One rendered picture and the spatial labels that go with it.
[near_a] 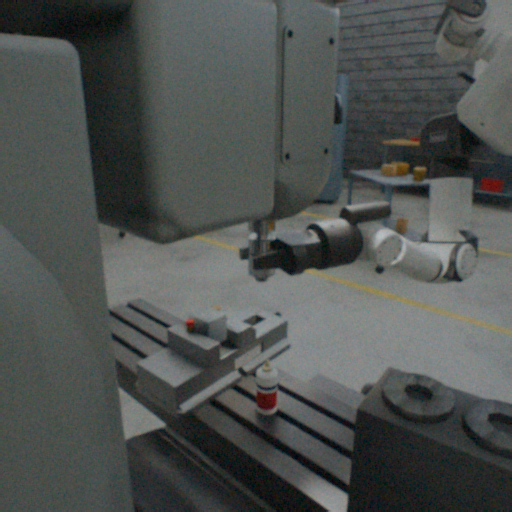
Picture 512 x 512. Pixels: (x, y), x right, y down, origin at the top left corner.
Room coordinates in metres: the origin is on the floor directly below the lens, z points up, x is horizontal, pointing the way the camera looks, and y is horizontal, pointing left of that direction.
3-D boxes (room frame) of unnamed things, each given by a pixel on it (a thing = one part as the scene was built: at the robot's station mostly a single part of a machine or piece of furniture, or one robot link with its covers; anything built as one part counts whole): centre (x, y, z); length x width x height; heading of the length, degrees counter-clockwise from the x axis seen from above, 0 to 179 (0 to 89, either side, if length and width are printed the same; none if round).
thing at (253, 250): (0.71, -0.02, 1.23); 0.05 x 0.05 x 0.06
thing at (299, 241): (0.75, -0.10, 1.23); 0.13 x 0.12 x 0.10; 25
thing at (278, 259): (0.68, -0.03, 1.23); 0.06 x 0.02 x 0.03; 115
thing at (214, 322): (0.81, 0.09, 1.04); 0.06 x 0.05 x 0.06; 49
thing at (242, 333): (0.86, 0.06, 1.02); 0.12 x 0.06 x 0.04; 49
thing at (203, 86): (0.57, 0.12, 1.47); 0.24 x 0.19 x 0.26; 47
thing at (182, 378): (0.84, 0.07, 0.98); 0.35 x 0.15 x 0.11; 139
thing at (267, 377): (0.69, -0.03, 0.98); 0.04 x 0.04 x 0.11
